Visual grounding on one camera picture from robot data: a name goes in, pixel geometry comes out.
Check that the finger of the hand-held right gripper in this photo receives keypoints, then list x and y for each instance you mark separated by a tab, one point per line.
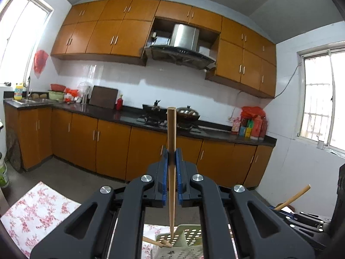
310	218
304	234

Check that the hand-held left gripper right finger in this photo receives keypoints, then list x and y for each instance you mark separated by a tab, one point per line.
179	178

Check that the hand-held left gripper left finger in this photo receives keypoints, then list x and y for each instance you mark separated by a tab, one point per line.
164	178

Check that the wooden chopstick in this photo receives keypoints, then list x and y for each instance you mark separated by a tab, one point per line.
295	196
152	241
171	129

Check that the green perforated utensil holder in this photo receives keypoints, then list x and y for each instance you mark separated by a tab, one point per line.
188	237

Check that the black gas stove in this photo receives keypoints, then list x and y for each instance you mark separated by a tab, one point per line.
159	122

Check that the lidded wok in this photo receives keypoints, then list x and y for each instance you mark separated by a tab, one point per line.
188	113

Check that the black wok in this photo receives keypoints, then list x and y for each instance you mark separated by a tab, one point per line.
152	109

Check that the black kitchen countertop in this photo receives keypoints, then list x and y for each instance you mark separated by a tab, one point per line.
129	114

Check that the clear bottle with pink label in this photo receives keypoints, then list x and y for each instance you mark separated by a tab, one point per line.
236	126

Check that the small red bottle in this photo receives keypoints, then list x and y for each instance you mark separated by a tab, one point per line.
119	104

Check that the wooden base cabinets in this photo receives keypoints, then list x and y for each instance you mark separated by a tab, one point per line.
80	140

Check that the large red sauce bottle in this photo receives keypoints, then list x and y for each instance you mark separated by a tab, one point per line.
257	128

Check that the barred window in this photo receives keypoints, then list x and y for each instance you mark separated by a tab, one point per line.
318	99

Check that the red bag over condiments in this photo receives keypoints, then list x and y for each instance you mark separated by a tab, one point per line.
253	111

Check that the dark wooden cutting board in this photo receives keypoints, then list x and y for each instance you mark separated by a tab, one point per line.
103	97

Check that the steel cutlery cup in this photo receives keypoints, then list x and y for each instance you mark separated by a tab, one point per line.
84	99

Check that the white plastic bag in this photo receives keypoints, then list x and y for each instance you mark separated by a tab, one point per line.
84	87

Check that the crumpled red bag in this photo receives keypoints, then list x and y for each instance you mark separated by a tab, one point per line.
71	93

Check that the floral pink tablecloth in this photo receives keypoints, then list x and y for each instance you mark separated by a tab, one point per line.
40	210

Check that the green basin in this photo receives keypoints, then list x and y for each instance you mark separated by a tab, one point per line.
56	95

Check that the red basin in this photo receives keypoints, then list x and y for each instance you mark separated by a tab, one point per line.
58	87

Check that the steel range hood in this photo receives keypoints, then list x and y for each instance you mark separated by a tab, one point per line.
184	36

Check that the brown sack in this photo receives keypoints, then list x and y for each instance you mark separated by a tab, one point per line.
13	151

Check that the steel sink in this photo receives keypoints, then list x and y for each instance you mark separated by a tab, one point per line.
29	101

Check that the steel faucet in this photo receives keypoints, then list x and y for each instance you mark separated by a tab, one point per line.
28	86

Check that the yellow detergent bottle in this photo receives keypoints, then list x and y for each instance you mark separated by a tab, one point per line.
18	93

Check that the window beside sink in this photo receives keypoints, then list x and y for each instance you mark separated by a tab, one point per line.
24	32

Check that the wooden wall cabinets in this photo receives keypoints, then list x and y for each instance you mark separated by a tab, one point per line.
107	37

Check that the red plastic bag on wall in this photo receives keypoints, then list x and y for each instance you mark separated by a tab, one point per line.
40	60

